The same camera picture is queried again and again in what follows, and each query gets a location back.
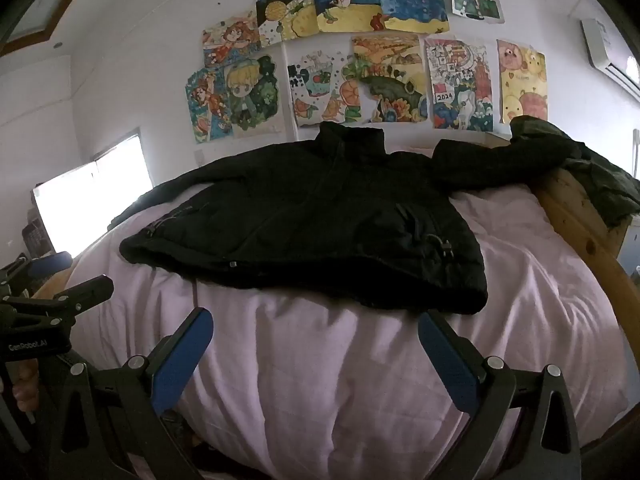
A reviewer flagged group of colourful wall drawings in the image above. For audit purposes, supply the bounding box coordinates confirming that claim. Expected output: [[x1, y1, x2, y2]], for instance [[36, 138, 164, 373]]
[[184, 0, 549, 145]]

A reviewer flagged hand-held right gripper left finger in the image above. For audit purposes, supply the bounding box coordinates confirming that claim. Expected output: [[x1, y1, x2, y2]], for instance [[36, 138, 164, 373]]
[[49, 307, 215, 480]]

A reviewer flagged brown framed panel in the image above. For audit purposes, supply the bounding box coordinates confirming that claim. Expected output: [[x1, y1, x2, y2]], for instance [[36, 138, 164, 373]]
[[0, 0, 110, 57]]

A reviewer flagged dark green garment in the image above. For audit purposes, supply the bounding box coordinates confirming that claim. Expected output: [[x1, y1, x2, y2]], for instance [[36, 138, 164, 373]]
[[509, 115, 640, 229]]

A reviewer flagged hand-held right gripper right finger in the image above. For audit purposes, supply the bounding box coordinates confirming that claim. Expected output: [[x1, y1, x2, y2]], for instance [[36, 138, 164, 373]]
[[417, 309, 584, 480]]

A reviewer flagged white air conditioner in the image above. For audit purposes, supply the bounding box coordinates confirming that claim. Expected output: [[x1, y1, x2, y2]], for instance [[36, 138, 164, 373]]
[[580, 17, 640, 92]]

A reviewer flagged black padded jacket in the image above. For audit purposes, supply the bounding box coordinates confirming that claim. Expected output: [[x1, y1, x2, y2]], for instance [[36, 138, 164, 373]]
[[107, 121, 585, 316]]

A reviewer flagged bright window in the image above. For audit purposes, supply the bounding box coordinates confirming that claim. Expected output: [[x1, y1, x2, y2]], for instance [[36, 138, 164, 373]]
[[31, 130, 155, 257]]

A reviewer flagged person's left hand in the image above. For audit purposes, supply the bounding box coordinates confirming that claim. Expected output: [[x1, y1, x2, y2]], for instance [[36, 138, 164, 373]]
[[0, 360, 42, 416]]

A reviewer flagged pink bed cover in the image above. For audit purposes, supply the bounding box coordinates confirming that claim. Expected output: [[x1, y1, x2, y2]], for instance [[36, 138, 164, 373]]
[[65, 180, 632, 480]]

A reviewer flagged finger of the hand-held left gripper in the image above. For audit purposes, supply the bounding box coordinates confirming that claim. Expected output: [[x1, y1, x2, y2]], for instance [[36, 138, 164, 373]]
[[0, 251, 74, 297], [0, 275, 115, 333]]

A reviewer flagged wooden bed frame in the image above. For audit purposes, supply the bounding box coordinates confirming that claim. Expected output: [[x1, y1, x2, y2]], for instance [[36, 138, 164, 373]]
[[30, 132, 640, 321]]

